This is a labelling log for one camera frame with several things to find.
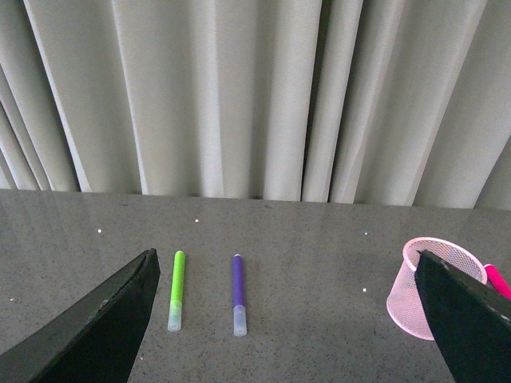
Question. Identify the purple marker pen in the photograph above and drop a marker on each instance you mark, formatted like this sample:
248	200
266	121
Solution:
238	297

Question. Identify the green marker pen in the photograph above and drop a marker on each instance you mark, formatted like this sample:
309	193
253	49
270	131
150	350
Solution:
176	296

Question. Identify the white pleated curtain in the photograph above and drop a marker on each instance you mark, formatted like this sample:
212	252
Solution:
378	102

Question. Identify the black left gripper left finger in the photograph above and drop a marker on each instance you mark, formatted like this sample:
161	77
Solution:
98	338

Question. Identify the pink marker pen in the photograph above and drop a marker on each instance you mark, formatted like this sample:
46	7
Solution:
497	280

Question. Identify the pink mesh pen cup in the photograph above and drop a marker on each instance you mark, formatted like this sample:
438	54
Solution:
403	303

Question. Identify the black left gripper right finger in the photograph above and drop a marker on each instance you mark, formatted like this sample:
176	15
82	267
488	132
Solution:
470	322

